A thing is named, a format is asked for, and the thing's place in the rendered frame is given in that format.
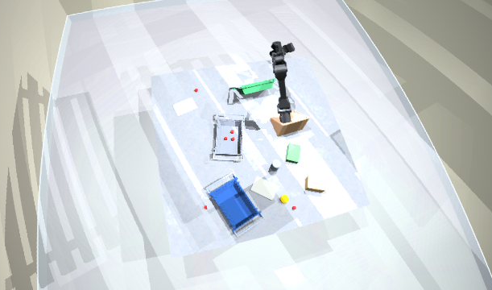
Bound light green rectangular block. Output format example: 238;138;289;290
286;143;300;164

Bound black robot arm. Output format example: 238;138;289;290
271;41;292;123

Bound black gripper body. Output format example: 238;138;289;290
269;43;295;56

